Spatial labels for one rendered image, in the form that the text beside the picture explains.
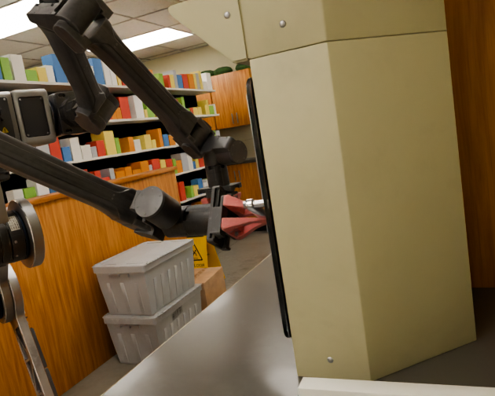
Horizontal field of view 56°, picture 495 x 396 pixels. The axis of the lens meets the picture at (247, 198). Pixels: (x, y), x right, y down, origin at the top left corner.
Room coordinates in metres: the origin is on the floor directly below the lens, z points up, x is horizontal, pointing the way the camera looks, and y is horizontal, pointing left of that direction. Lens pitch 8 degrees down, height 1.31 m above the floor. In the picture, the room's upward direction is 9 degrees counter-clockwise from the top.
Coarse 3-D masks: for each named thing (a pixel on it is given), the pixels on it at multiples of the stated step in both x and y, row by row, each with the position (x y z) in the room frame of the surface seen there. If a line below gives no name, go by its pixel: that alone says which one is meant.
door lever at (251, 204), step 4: (248, 200) 0.73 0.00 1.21; (252, 200) 0.73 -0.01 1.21; (256, 200) 0.73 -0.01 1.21; (260, 200) 0.72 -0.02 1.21; (244, 204) 0.73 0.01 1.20; (248, 204) 0.73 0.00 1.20; (252, 204) 0.72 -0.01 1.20; (256, 204) 0.72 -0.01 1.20; (260, 204) 0.72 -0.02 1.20; (244, 208) 0.74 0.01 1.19; (248, 208) 0.73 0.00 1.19; (252, 208) 0.73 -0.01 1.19; (256, 208) 0.73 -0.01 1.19; (260, 208) 0.75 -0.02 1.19; (264, 208) 0.76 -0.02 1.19; (252, 212) 0.74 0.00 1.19; (256, 212) 0.74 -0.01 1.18; (260, 212) 0.75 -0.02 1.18; (264, 212) 0.76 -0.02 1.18; (260, 216) 0.76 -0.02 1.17; (264, 216) 0.76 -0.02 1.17
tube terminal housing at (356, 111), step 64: (256, 0) 0.65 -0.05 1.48; (320, 0) 0.62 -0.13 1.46; (384, 0) 0.65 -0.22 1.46; (256, 64) 0.66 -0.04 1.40; (320, 64) 0.62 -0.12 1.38; (384, 64) 0.64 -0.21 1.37; (448, 64) 0.68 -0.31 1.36; (320, 128) 0.63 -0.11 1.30; (384, 128) 0.64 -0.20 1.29; (448, 128) 0.68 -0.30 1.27; (320, 192) 0.63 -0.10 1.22; (384, 192) 0.64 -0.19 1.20; (448, 192) 0.67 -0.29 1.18; (320, 256) 0.64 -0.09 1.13; (384, 256) 0.63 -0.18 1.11; (448, 256) 0.67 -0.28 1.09; (320, 320) 0.64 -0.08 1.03; (384, 320) 0.63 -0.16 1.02; (448, 320) 0.67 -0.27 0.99
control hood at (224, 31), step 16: (192, 0) 0.70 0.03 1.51; (208, 0) 0.68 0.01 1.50; (224, 0) 0.67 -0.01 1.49; (176, 16) 0.70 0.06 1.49; (192, 16) 0.69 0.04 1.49; (208, 16) 0.68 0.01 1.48; (224, 16) 0.67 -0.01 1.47; (240, 16) 0.66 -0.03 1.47; (208, 32) 0.68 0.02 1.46; (224, 32) 0.67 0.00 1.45; (240, 32) 0.66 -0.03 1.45; (224, 48) 0.68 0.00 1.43; (240, 48) 0.67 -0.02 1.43
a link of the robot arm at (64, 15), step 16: (48, 0) 0.98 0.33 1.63; (64, 0) 0.96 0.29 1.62; (80, 0) 0.95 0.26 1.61; (96, 0) 0.97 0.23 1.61; (32, 16) 0.97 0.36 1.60; (48, 16) 0.95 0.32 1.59; (64, 16) 0.92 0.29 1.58; (80, 16) 0.94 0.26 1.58; (48, 32) 1.01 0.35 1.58; (80, 32) 0.95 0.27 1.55; (64, 48) 1.05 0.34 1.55; (64, 64) 1.11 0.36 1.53; (80, 64) 1.11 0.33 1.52; (80, 80) 1.14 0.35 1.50; (96, 80) 1.20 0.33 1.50; (80, 96) 1.20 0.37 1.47; (96, 96) 1.21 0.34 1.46; (112, 96) 1.30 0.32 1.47; (80, 112) 1.23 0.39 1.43; (96, 112) 1.24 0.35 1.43; (96, 128) 1.27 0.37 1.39
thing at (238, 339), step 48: (240, 288) 1.11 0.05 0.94; (480, 288) 0.88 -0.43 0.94; (192, 336) 0.87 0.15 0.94; (240, 336) 0.84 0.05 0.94; (480, 336) 0.69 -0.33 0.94; (144, 384) 0.71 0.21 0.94; (192, 384) 0.69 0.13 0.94; (240, 384) 0.66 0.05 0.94; (288, 384) 0.64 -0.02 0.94; (480, 384) 0.57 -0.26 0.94
